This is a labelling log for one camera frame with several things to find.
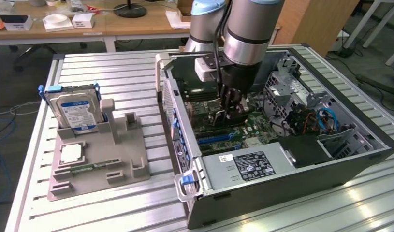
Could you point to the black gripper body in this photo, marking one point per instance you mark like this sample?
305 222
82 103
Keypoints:
239 77

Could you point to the graphics card with metal bracket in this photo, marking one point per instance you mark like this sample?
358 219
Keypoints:
213 120

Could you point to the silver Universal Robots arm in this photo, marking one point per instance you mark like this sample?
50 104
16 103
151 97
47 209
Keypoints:
249 29

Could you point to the CPU socket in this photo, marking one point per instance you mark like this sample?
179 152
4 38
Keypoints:
211 104

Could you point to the green motherboard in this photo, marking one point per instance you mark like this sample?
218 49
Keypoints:
258 123

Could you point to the black installed RAM stick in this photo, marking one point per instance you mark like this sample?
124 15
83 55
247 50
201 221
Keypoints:
215 129

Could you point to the perforated metal drive cage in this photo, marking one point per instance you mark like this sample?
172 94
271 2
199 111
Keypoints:
281 96

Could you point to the silver chipset heatsink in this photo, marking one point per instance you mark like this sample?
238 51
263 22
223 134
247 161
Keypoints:
255 142

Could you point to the blue expansion slot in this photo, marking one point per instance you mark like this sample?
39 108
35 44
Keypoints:
214 139

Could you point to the grey power supply unit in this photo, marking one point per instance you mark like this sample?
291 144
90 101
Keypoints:
215 169

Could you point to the white paper stack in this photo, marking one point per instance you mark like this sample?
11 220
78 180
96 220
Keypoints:
177 20

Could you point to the wooden cabinet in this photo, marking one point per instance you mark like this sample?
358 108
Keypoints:
313 24

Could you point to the brown cardboard box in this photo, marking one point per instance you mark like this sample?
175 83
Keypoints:
183 6

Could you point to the black power adapter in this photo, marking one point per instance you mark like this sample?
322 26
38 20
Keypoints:
346 53

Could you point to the white box with red button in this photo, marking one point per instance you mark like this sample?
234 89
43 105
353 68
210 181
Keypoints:
342 42

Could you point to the blue case latch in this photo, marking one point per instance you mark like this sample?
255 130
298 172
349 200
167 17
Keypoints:
186 180

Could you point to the grey metal disk bay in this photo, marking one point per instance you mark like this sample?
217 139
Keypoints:
352 142

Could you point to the black open PC case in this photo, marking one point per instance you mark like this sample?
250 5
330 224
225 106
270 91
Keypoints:
281 193

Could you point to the black round lamp base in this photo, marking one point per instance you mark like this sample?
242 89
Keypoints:
130 12

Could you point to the black floor stand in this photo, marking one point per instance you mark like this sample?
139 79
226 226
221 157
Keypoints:
384 84

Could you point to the grey parts rack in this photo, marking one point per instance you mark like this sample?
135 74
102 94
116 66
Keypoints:
96 149

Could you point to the hard disk with blue caddy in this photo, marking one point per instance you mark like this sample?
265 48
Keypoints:
71 113

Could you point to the green RAM stick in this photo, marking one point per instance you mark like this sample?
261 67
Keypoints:
88 167

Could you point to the silver CPU chip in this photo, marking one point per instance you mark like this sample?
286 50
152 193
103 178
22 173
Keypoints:
72 154

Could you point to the small white labelled box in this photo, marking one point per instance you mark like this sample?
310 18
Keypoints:
83 21

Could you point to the white box with round bowl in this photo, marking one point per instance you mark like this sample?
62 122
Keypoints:
56 24

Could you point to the black office chair base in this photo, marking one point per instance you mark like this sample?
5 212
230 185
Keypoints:
32 52

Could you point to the wooden desk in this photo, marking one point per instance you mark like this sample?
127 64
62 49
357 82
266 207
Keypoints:
32 33

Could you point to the grey cup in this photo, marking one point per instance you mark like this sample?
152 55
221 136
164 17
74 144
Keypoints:
38 3

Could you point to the white box with black lid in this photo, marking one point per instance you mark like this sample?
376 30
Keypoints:
18 25

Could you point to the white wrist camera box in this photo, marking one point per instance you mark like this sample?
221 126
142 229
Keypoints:
206 72

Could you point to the white table frame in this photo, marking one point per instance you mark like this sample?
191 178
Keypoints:
362 24

